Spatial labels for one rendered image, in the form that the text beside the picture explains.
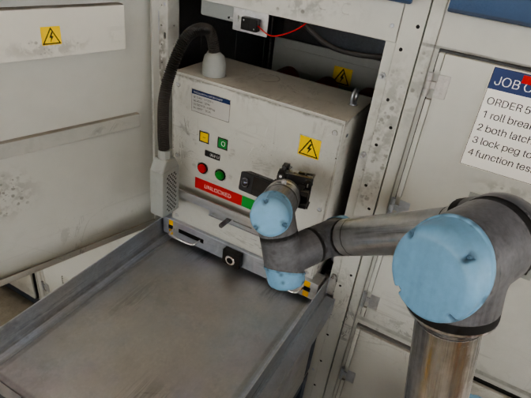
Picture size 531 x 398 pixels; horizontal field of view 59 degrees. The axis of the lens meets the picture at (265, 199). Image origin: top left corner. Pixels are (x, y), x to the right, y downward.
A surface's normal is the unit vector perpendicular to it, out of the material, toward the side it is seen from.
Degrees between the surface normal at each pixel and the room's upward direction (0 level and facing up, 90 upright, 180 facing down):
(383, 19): 90
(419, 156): 90
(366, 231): 71
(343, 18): 90
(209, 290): 0
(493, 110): 90
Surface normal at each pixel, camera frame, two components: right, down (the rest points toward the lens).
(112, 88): 0.70, 0.44
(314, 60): -0.48, 0.42
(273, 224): -0.21, 0.25
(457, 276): -0.79, 0.14
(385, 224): -0.76, -0.48
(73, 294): 0.87, 0.34
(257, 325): 0.11, -0.85
